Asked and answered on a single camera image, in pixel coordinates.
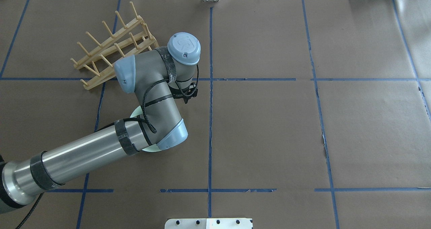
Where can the light green plate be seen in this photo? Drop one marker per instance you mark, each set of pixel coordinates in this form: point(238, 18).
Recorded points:
point(152, 148)

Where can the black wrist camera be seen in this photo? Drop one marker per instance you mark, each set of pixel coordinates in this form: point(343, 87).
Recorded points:
point(186, 93)

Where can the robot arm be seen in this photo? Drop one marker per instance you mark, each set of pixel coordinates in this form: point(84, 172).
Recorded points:
point(157, 78)

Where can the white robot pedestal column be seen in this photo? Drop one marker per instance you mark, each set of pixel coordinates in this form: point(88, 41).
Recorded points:
point(209, 223)

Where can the wooden dish rack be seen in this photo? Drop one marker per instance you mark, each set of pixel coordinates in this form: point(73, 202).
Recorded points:
point(131, 39)

